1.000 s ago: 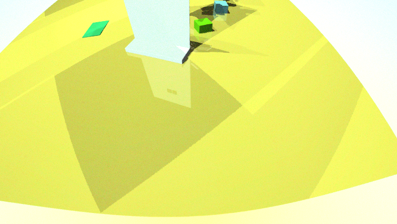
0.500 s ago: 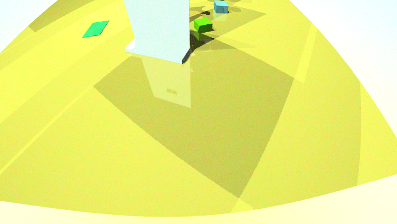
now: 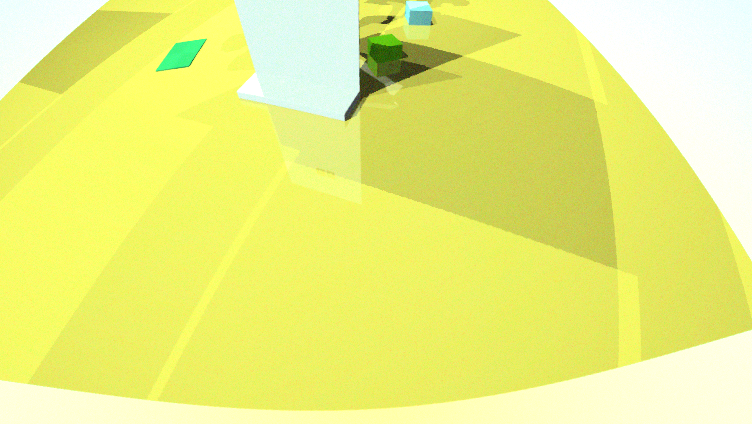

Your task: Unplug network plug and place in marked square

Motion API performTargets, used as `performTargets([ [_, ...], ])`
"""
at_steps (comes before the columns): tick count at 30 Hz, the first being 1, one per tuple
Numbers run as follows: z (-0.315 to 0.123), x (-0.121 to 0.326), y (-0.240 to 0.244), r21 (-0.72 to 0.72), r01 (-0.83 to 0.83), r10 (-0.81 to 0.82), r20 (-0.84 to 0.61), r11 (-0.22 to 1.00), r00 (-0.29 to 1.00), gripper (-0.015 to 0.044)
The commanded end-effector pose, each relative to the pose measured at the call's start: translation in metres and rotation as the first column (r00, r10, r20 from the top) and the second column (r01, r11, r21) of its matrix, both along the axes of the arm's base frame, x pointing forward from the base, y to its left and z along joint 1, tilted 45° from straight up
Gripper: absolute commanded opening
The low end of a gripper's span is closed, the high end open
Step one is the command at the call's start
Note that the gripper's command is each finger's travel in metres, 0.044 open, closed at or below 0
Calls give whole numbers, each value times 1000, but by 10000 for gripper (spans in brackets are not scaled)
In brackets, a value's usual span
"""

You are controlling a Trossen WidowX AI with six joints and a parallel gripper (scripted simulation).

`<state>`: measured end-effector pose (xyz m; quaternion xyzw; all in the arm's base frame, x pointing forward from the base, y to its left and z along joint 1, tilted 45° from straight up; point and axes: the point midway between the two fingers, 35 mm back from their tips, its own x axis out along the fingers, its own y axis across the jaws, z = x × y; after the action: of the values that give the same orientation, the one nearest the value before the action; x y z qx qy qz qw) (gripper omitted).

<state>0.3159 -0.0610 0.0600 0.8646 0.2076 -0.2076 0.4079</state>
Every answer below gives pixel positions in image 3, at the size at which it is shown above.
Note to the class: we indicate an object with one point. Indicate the green flat square marker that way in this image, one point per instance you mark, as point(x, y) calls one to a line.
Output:
point(181, 55)

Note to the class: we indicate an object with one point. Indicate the green cube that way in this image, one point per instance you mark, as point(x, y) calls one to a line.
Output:
point(384, 48)

